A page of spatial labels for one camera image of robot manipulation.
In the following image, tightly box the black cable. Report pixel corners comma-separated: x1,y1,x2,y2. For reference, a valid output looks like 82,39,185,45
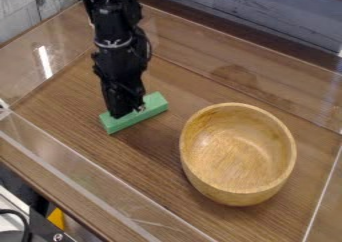
0,208,32,242

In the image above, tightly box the black and yellow base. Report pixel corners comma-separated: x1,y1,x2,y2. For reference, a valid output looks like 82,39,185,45
28,201,88,242

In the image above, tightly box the green foam block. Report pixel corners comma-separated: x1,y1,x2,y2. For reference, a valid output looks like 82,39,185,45
99,92,169,134

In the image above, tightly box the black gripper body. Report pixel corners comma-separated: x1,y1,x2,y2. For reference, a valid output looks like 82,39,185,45
92,35,151,93

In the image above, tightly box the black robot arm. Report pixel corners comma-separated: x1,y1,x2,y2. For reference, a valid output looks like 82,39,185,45
79,0,153,119

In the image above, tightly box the clear acrylic front wall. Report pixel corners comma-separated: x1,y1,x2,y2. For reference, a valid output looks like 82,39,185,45
0,109,215,242

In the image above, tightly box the brown wooden bowl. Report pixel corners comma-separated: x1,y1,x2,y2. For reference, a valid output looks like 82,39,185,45
179,103,298,207

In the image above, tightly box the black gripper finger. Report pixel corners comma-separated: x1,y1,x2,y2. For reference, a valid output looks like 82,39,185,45
100,78,130,119
120,83,146,116

